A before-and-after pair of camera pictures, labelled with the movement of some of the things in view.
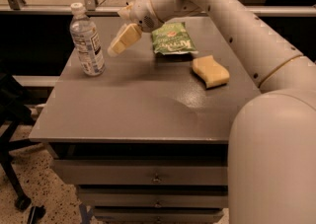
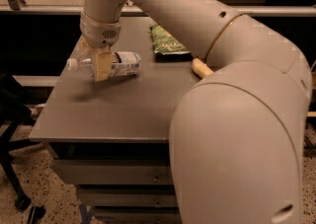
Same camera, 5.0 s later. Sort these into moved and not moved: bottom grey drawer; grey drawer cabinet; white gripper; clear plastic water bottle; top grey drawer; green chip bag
Moved: clear plastic water bottle; white gripper
Not moved: grey drawer cabinet; green chip bag; top grey drawer; bottom grey drawer
